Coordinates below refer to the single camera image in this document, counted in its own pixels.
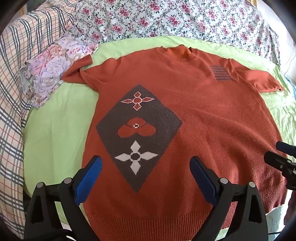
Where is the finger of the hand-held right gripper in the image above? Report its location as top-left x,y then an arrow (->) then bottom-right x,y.
264,151 -> 296,190
276,141 -> 296,160

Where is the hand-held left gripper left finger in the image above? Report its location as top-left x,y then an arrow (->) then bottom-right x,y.
24,155 -> 103,241

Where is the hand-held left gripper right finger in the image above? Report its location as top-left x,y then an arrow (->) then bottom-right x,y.
190,156 -> 269,241

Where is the orange knit sweater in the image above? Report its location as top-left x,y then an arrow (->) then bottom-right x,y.
61,45 -> 288,241

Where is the light green bed sheet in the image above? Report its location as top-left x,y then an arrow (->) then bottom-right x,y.
23,35 -> 296,232

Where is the plaid blanket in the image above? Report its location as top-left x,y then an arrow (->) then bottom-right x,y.
0,5 -> 77,237

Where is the white pink-flowered quilt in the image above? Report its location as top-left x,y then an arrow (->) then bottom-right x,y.
72,0 -> 281,67

